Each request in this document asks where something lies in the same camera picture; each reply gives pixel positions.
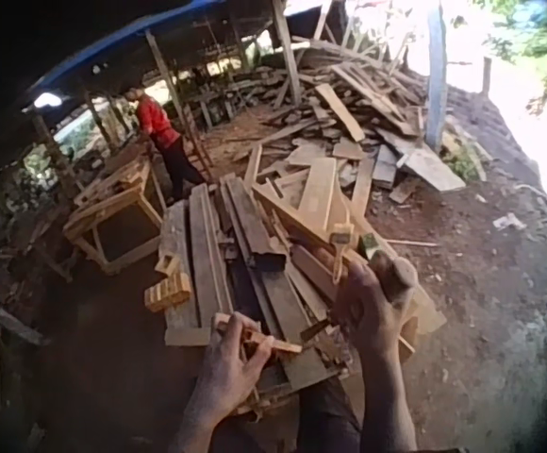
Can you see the white scrap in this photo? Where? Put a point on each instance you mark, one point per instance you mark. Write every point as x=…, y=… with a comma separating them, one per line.
x=508, y=221

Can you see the person's legs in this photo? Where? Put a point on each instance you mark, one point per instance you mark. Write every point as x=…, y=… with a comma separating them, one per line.
x=327, y=417

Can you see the cluttered wooden workbench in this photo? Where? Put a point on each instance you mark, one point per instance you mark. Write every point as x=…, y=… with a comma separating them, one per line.
x=221, y=101

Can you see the person's right fingers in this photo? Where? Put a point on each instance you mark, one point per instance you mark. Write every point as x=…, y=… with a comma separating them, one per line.
x=398, y=278

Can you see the person's right hand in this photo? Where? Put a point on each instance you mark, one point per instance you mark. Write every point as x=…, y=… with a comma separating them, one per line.
x=372, y=311

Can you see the wooden ladder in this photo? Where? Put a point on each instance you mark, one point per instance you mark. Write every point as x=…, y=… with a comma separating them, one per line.
x=197, y=141

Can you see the blue tarp roof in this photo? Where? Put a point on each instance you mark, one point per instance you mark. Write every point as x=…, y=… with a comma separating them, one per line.
x=113, y=42

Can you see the stack of long wooden planks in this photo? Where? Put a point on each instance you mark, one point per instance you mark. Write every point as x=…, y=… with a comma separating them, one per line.
x=254, y=264

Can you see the small wooden frame piece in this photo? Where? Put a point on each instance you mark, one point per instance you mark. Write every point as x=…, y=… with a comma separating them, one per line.
x=280, y=346

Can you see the thin wooden stick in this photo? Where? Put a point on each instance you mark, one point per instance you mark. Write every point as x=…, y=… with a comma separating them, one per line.
x=412, y=243

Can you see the bare wooden post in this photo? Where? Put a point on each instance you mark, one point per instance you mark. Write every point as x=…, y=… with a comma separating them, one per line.
x=286, y=52

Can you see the wooden table frame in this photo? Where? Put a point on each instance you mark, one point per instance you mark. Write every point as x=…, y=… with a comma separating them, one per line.
x=113, y=207

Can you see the block of small wood slats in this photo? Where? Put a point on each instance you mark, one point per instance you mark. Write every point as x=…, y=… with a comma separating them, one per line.
x=167, y=292

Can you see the green tree foliage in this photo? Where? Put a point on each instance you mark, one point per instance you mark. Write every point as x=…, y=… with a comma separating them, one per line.
x=533, y=33

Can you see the heap of scrap wood boards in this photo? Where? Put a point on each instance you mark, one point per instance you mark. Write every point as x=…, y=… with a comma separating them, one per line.
x=349, y=108

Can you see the short wooden stake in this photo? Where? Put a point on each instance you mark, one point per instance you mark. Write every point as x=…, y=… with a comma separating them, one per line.
x=486, y=75

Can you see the person's left hand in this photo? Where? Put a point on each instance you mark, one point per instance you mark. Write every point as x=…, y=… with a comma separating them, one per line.
x=224, y=377

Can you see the blue painted post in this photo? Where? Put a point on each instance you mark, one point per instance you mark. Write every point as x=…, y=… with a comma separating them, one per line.
x=437, y=75

